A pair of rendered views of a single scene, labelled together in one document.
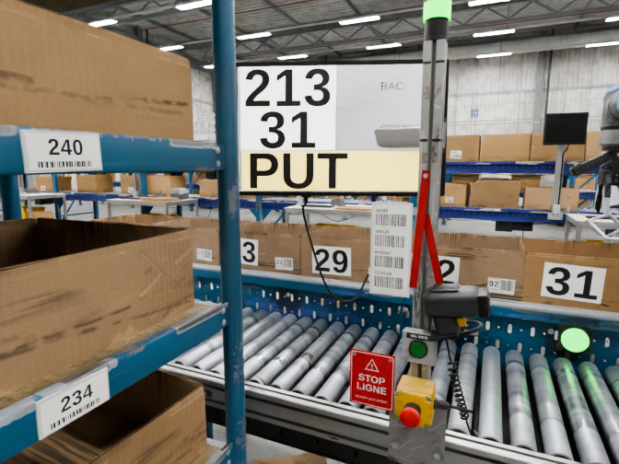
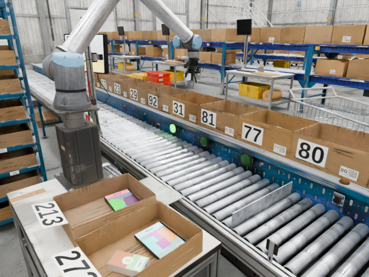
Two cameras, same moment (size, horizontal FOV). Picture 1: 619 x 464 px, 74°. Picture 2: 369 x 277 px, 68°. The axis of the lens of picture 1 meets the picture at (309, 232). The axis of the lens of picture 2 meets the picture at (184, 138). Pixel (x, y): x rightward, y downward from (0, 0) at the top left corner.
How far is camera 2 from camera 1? 2.04 m
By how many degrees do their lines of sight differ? 30
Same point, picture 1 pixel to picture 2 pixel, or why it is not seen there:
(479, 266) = (161, 100)
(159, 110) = (6, 59)
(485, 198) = (357, 72)
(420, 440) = not seen: hidden behind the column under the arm
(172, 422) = (15, 109)
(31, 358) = not seen: outside the picture
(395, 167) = (95, 65)
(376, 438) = not seen: hidden behind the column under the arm
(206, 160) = (15, 67)
